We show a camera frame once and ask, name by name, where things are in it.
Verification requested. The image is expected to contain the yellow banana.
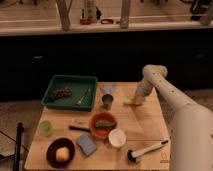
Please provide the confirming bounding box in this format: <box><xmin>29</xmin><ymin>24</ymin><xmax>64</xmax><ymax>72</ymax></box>
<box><xmin>123</xmin><ymin>99</ymin><xmax>142</xmax><ymax>106</ymax></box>

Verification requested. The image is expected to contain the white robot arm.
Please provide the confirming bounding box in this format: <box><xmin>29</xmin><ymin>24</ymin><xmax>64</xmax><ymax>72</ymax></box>
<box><xmin>134</xmin><ymin>65</ymin><xmax>213</xmax><ymax>171</ymax></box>

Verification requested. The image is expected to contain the small metal cup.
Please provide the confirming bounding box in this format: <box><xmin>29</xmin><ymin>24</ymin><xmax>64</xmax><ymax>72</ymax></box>
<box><xmin>102</xmin><ymin>94</ymin><xmax>113</xmax><ymax>110</ymax></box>

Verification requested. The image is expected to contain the clear glass cup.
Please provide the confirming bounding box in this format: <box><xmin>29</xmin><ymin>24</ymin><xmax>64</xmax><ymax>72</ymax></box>
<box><xmin>100</xmin><ymin>85</ymin><xmax>115</xmax><ymax>94</ymax></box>

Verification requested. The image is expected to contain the white cup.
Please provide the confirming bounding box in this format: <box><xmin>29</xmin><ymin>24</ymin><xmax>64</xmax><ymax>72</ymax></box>
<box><xmin>108</xmin><ymin>129</ymin><xmax>126</xmax><ymax>148</ymax></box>

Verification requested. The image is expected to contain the orange bowl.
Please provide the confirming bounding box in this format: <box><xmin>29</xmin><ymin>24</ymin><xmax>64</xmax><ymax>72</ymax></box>
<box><xmin>89</xmin><ymin>112</ymin><xmax>117</xmax><ymax>140</ymax></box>

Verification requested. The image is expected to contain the green cucumber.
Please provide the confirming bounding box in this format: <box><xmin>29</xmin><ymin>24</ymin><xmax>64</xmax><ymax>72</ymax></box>
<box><xmin>95</xmin><ymin>122</ymin><xmax>116</xmax><ymax>128</ymax></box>

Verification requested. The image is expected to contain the metal spoon in tray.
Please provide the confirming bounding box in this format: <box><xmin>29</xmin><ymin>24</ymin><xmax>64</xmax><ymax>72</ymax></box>
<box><xmin>76</xmin><ymin>88</ymin><xmax>90</xmax><ymax>105</ymax></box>

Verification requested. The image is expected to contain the blue sponge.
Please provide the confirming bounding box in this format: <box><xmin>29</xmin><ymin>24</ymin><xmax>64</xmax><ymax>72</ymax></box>
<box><xmin>76</xmin><ymin>134</ymin><xmax>97</xmax><ymax>156</ymax></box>

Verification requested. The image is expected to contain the green plastic tray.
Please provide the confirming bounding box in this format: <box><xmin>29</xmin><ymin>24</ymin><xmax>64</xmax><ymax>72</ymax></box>
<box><xmin>41</xmin><ymin>75</ymin><xmax>97</xmax><ymax>111</ymax></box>

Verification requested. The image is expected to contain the wooden block eraser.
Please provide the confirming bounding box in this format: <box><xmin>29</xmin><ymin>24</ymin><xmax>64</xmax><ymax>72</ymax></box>
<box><xmin>69</xmin><ymin>118</ymin><xmax>90</xmax><ymax>131</ymax></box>

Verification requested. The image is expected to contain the bunch of dark grapes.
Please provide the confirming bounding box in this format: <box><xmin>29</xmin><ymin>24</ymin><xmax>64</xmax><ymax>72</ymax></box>
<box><xmin>49</xmin><ymin>88</ymin><xmax>71</xmax><ymax>101</ymax></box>

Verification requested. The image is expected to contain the red object on shelf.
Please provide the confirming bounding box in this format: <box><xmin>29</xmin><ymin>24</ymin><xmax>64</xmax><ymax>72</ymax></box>
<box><xmin>80</xmin><ymin>9</ymin><xmax>91</xmax><ymax>25</ymax></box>

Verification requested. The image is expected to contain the green plastic cup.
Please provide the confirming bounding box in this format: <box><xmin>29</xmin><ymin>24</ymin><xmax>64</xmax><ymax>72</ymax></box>
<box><xmin>38</xmin><ymin>120</ymin><xmax>53</xmax><ymax>137</ymax></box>

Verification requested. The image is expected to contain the black pole stand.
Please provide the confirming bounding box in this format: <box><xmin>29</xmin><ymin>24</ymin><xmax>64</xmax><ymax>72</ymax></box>
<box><xmin>13</xmin><ymin>122</ymin><xmax>24</xmax><ymax>171</ymax></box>

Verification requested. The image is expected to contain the brown ring on shelf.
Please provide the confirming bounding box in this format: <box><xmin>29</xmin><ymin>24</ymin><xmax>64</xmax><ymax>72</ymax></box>
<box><xmin>100</xmin><ymin>18</ymin><xmax>115</xmax><ymax>25</ymax></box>

